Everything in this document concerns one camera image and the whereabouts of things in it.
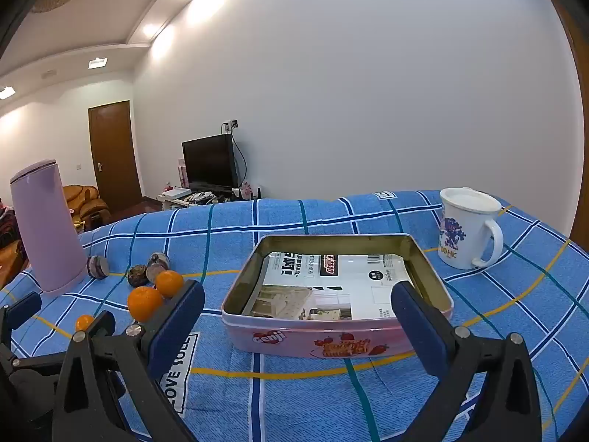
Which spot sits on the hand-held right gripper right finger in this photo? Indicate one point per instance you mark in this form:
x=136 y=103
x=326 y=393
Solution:
x=418 y=331

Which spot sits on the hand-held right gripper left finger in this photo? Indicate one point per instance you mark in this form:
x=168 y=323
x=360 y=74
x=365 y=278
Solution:
x=175 y=327

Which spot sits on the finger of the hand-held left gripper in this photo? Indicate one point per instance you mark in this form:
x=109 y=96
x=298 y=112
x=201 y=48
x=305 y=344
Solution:
x=23 y=308

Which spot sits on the large orange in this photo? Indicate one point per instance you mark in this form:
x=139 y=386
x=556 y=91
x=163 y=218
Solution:
x=143 y=305

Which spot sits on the medium orange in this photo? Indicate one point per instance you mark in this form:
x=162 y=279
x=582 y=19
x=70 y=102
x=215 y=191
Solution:
x=169 y=283

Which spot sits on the dark brown wrinkled fruit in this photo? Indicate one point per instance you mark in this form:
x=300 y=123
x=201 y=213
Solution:
x=98 y=267
x=137 y=276
x=158 y=261

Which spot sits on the pink tin box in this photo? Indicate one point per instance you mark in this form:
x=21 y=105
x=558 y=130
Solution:
x=285 y=340

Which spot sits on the orange sofa with floral cloth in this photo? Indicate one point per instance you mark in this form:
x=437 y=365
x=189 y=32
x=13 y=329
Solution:
x=11 y=258

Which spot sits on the small orange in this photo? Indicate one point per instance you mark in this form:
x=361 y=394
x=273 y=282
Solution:
x=83 y=322

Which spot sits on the printed paper leaflet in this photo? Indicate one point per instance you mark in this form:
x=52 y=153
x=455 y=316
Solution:
x=359 y=281

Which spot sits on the purple thermos bottle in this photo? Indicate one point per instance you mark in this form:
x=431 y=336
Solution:
x=46 y=230

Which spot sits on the white mug with blue print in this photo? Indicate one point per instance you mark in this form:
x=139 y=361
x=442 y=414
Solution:
x=460 y=239

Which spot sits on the orange leather sofa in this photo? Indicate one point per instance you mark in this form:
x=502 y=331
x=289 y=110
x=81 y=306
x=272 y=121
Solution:
x=89 y=202

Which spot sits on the television stand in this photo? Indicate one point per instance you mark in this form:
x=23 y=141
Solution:
x=207 y=198

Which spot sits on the white flat box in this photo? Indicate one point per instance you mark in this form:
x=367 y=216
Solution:
x=177 y=193

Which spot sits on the blue plaid blanket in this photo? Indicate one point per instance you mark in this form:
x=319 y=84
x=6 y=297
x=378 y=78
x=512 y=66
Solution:
x=322 y=221

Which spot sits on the black television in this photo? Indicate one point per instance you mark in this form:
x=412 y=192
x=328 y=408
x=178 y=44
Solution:
x=209 y=161

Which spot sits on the brown wooden door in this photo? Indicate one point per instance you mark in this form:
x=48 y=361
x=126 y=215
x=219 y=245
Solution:
x=112 y=156

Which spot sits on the square ceiling light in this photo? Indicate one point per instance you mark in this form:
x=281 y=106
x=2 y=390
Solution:
x=97 y=62
x=5 y=91

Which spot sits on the ceiling spotlight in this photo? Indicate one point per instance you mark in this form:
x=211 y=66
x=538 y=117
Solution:
x=149 y=30

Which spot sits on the wall socket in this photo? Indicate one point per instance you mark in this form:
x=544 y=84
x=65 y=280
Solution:
x=231 y=124

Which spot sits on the wooden door frame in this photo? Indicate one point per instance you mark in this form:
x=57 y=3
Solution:
x=580 y=147

